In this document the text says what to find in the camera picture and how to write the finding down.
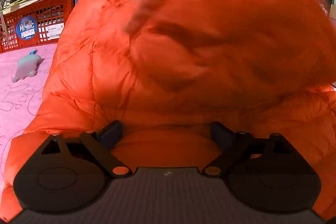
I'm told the orange puffer jacket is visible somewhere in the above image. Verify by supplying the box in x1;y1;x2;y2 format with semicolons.
1;0;335;221

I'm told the pink patterned blanket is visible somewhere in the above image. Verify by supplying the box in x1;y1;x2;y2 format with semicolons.
0;44;57;189

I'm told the grey small plush toy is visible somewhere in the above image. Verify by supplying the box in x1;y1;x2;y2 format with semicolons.
12;49;43;83

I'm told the red plastic crate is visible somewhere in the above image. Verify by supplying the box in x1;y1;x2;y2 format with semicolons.
1;0;75;53

